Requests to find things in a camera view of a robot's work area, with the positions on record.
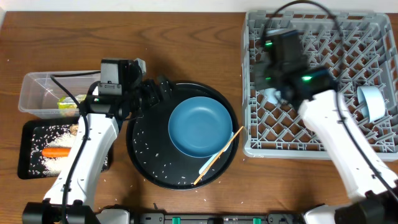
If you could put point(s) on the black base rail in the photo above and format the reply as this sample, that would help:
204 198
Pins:
217 218

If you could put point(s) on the dark blue plate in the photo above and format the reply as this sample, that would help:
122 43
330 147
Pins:
200 127

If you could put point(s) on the white rice pile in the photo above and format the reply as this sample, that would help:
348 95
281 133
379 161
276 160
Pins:
48 136

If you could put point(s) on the light blue bowl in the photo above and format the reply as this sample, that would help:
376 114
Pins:
374 105

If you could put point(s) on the black rectangular tray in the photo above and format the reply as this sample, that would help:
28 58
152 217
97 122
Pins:
27 132

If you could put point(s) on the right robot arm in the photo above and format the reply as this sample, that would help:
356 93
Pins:
313 93

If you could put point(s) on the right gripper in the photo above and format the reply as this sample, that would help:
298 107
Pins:
257 77

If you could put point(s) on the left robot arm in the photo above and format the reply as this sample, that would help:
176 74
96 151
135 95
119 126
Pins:
121 94

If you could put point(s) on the yellow green snack wrapper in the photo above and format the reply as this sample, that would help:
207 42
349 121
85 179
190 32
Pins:
67 106

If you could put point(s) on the clear plastic bin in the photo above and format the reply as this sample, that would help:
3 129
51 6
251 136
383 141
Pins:
39 94

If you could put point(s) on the grey dishwasher rack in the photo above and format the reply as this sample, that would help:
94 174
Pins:
358 49

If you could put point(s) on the wooden chopstick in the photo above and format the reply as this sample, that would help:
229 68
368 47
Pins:
218 155

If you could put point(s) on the orange carrot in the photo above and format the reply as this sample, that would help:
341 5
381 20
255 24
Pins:
54 152

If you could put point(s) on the round black serving tray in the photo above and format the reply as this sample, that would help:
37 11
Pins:
154 155

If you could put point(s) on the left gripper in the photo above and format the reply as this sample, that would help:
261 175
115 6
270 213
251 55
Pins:
158 98

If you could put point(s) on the light blue cup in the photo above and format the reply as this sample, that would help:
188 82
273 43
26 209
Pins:
273 95

